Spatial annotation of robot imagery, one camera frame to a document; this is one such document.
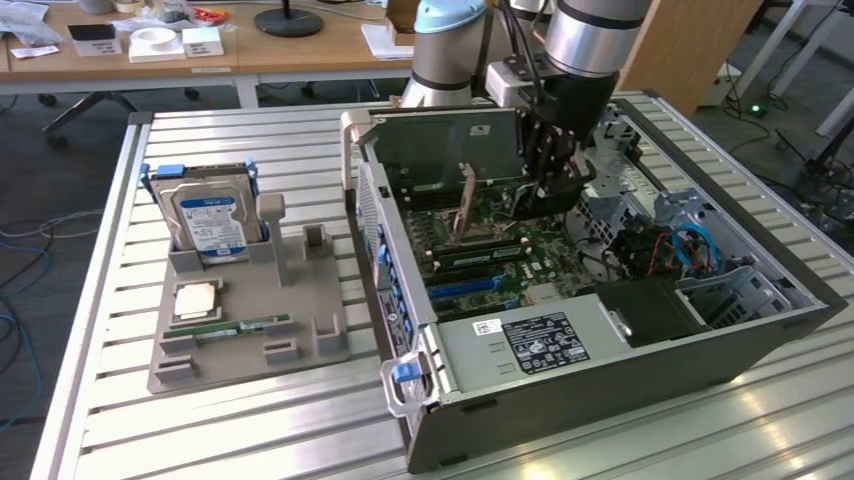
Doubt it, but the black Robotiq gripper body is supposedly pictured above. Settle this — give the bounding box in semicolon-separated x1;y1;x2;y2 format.
533;72;621;136

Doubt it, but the black graphics card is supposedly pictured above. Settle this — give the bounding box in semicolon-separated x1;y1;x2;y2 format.
451;162;595;247

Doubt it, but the silver metal disk bay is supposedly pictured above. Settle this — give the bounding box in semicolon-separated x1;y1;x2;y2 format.
673;263;797;331
573;144;669;236

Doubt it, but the CPU socket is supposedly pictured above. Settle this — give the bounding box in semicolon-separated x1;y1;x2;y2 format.
441;203;501;247

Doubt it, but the black power connector bundle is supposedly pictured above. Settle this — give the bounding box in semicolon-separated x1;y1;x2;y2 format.
603;227;659;281

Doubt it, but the wooden cabinet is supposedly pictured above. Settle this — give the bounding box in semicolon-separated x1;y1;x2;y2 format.
617;0;766;117

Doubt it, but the white control box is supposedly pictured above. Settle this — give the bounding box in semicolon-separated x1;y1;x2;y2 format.
714;62;743;109

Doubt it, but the blue expansion slot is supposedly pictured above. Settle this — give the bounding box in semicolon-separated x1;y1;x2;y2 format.
425;276;503;302

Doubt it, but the stack of white papers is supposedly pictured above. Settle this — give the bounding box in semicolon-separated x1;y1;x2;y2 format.
359;22;416;62

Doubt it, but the black plastic fan shroud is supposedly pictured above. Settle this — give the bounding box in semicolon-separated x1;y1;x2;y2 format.
595;276;714;350

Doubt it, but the light wooden office desk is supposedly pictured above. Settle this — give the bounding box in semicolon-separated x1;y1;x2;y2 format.
238;0;603;109
0;0;240;96

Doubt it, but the silver power supply unit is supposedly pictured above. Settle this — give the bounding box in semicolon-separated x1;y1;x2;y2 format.
418;293;634;396

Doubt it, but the black round lamp base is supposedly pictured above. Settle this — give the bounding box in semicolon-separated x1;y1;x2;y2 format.
252;0;326;38

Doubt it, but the open dark grey PC case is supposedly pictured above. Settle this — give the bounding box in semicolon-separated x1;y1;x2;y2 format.
339;97;850;475

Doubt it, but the hard disk with blue caddy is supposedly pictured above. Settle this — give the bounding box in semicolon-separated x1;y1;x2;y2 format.
138;157;266;266

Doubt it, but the white labelled box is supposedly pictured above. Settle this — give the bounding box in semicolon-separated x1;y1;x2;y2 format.
180;26;226;58

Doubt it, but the flat white box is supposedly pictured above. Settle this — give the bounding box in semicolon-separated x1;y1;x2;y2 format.
126;42;188;65

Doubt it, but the silver CPU chip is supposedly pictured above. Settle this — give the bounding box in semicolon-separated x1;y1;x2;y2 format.
171;284;219;321

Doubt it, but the dark plastic bag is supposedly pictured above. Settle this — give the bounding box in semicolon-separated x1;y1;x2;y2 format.
144;0;196;26

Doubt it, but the white tape roll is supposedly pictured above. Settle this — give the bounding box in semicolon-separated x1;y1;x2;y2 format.
130;27;176;51

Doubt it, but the grey plastic parts rack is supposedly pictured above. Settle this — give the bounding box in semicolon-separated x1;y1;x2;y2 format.
144;193;352;396

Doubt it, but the black chair base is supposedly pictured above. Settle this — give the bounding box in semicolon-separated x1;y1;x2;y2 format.
39;89;202;147

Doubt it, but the white box with black top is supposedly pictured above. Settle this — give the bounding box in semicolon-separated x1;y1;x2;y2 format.
66;23;124;57

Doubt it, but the white card with red print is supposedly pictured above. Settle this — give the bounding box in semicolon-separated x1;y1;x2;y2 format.
8;44;62;60

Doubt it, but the clear plastic bag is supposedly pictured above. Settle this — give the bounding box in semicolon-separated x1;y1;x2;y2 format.
0;2;54;47

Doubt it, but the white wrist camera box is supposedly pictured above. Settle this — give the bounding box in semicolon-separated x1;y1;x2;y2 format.
485;59;543;109

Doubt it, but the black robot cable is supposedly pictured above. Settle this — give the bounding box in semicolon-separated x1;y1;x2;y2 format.
497;0;559;104

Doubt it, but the blue data wire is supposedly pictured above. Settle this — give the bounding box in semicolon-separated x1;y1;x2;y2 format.
669;223;723;275

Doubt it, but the white table frame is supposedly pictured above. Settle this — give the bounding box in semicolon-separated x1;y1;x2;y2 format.
726;0;854;137

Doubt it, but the white floor cable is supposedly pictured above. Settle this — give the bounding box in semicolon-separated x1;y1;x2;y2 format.
0;208;102;241

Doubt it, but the blue floor cable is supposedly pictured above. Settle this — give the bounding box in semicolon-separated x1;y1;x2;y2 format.
0;239;54;431

